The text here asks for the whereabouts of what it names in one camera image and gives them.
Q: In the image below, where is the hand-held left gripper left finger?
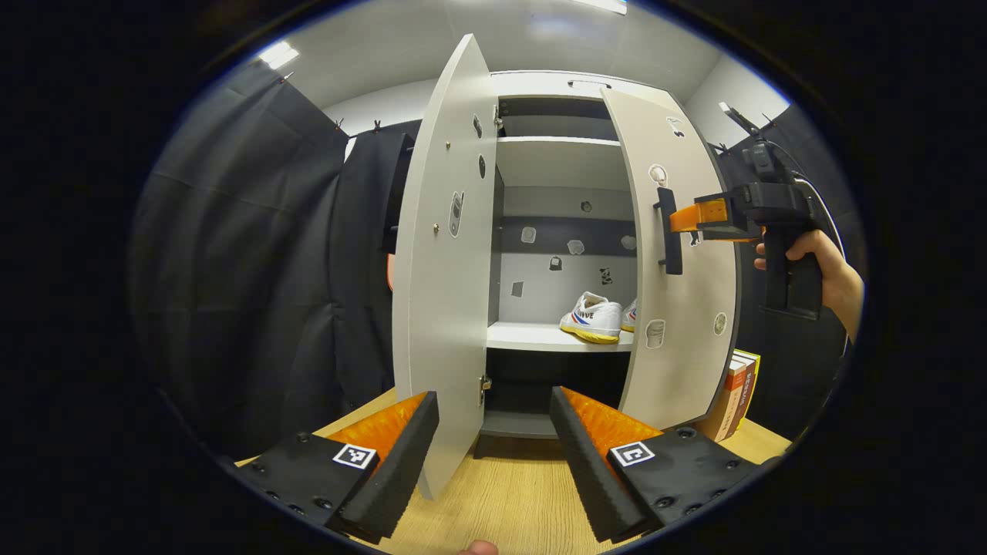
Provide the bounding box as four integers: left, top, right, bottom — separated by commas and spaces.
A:
235, 391, 440, 544

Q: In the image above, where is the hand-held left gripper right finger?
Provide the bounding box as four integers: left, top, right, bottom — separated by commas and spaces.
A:
549, 387, 764, 544

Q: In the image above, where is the black door handle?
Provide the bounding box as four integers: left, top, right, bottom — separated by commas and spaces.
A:
653, 187, 685, 276

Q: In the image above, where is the white shoe cabinet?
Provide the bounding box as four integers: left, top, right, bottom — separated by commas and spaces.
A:
472, 69, 691, 461

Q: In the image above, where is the orange and white book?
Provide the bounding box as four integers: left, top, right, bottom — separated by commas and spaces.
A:
694, 358, 749, 442

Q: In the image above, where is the yellow book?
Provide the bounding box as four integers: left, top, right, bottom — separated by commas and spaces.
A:
729, 348, 762, 431

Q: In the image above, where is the black backdrop cloth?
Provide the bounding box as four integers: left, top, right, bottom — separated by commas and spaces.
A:
127, 62, 421, 463
706, 104, 864, 440

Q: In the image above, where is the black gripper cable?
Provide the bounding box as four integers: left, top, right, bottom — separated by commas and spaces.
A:
794, 176, 847, 251

